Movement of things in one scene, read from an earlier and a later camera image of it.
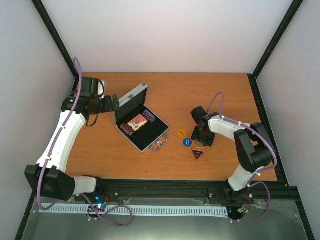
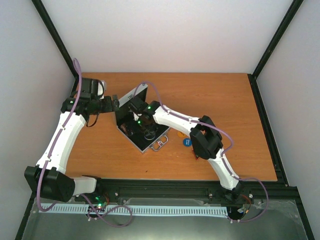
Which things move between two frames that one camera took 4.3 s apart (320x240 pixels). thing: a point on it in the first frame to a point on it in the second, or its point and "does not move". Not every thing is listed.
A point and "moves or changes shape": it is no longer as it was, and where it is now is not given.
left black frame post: x=57 y=38 does not move
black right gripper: x=208 y=142 to x=150 y=127
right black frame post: x=295 y=6 does not move
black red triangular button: x=197 y=154 does not move
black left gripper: x=109 y=106 does not move
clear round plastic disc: x=199 y=144 moves or changes shape
